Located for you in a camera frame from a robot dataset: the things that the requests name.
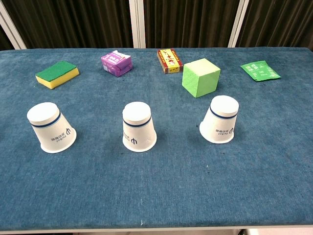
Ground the light green foam cube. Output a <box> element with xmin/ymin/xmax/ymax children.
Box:
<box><xmin>181</xmin><ymin>58</ymin><xmax>221</xmax><ymax>98</ymax></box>

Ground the blue velvet table cloth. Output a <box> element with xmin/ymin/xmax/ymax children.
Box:
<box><xmin>0</xmin><ymin>47</ymin><xmax>313</xmax><ymax>231</ymax></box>

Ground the green and yellow sponge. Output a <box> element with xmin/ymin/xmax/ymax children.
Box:
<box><xmin>35</xmin><ymin>60</ymin><xmax>80</xmax><ymax>90</ymax></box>

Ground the white frame post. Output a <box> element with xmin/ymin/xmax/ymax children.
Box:
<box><xmin>129</xmin><ymin>0</ymin><xmax>147</xmax><ymax>49</ymax></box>
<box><xmin>227</xmin><ymin>0</ymin><xmax>250</xmax><ymax>48</ymax></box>
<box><xmin>0</xmin><ymin>1</ymin><xmax>27</xmax><ymax>50</ymax></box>

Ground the dark pleated curtain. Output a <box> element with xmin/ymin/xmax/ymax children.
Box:
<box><xmin>0</xmin><ymin>0</ymin><xmax>313</xmax><ymax>50</ymax></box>

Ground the red and yellow card box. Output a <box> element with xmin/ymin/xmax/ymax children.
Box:
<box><xmin>156</xmin><ymin>48</ymin><xmax>184</xmax><ymax>74</ymax></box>

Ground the white paper cup blue stripe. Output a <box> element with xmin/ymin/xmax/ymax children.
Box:
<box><xmin>199</xmin><ymin>95</ymin><xmax>240</xmax><ymax>145</ymax></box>
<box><xmin>122</xmin><ymin>101</ymin><xmax>157</xmax><ymax>153</ymax></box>
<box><xmin>26</xmin><ymin>102</ymin><xmax>77</xmax><ymax>154</ymax></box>

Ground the green sachet packet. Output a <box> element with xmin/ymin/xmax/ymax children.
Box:
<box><xmin>240</xmin><ymin>60</ymin><xmax>282</xmax><ymax>83</ymax></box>

